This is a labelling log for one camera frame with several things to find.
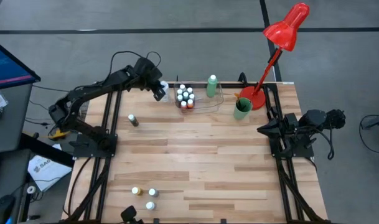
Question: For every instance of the black computer mouse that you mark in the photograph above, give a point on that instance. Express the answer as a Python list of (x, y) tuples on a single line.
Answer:
[(2, 208)]

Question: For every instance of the small orange paint bottle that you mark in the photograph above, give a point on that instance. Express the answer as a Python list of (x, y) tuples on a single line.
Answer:
[(190, 103)]

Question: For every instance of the large green paint bottle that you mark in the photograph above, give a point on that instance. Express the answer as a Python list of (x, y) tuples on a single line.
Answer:
[(211, 88)]

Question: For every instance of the small yellow paint bottle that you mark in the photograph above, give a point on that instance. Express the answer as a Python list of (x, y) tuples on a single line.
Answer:
[(136, 190)]

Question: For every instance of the white glue bottle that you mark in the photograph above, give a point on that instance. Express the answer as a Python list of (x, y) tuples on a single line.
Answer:
[(166, 93)]

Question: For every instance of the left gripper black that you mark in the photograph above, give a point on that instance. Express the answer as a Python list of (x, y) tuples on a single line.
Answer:
[(158, 90)]

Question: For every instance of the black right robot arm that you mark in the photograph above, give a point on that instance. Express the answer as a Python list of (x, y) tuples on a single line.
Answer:
[(313, 118)]

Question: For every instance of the black computer monitor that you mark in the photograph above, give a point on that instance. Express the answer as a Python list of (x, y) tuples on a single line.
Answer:
[(8, 65)]

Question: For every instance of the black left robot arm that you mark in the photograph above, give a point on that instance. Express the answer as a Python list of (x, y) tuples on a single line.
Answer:
[(92, 90)]

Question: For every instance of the white tape roll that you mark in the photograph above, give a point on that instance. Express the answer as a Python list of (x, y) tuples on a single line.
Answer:
[(27, 189)]

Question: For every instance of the yellow clamp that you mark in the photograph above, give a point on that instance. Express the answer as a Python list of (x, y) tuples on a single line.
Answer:
[(59, 134)]

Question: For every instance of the green plastic cup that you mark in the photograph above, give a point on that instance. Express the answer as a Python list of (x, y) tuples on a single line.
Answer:
[(239, 115)]

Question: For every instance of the small red paint bottle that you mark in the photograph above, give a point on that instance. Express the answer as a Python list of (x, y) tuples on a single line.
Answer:
[(183, 104)]

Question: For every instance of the black paintbrush orange bristles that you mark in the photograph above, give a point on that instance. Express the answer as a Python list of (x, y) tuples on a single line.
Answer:
[(236, 96)]

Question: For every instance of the clear plastic storage bin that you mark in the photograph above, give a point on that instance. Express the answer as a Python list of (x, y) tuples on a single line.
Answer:
[(208, 104)]

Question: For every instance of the small grey paint bottle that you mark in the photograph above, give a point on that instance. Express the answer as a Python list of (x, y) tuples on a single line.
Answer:
[(153, 192)]

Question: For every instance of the white paper booklet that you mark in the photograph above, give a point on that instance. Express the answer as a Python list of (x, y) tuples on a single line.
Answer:
[(47, 171)]

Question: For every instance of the grey computer desk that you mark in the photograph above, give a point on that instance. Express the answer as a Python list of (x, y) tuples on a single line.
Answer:
[(12, 130)]

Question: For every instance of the small white paint bottle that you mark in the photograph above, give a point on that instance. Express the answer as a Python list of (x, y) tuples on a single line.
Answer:
[(150, 205)]

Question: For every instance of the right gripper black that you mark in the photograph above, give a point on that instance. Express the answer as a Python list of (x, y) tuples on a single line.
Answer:
[(277, 130)]

